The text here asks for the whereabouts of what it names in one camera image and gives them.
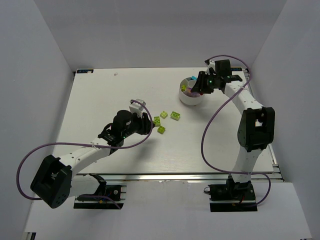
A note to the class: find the lime curved lego brick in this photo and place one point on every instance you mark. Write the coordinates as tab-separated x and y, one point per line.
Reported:
183	88

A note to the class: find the blue table label left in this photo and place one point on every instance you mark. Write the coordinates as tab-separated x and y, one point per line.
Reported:
84	71

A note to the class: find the light green lego long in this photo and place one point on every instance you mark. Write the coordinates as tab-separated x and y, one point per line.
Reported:
157	121

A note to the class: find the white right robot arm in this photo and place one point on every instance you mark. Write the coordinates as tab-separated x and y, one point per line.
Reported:
257	123

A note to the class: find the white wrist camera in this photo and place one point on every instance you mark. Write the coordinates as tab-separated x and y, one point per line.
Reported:
137	107
211	68

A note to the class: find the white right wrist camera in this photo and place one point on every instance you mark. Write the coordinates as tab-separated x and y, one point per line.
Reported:
211	68

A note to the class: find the light green lego small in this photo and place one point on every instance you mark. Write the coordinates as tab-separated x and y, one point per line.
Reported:
163	114

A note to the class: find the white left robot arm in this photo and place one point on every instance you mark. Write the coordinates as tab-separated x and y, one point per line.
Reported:
58	177

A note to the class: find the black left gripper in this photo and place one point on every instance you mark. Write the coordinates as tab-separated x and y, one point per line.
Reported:
144	124

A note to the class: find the lime lego small square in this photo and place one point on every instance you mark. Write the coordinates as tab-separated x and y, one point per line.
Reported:
161	129

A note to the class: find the white round divided container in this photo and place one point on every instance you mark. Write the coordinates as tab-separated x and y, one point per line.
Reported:
185	96

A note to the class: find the blue table label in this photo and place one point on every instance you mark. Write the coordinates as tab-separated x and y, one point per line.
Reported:
236	69
84	71

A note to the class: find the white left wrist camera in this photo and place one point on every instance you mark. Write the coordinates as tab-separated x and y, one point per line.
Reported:
137	107

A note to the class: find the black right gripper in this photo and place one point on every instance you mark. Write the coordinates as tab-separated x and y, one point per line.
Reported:
203	83

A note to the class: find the blue table label right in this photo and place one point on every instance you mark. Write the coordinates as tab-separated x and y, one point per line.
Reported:
236	69

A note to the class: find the light green lego brick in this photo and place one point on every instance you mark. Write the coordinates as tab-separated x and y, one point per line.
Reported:
175	115

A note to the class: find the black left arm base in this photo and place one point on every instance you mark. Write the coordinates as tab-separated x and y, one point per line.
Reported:
93	192

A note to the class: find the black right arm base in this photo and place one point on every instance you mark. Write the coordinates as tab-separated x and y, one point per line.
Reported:
221	200

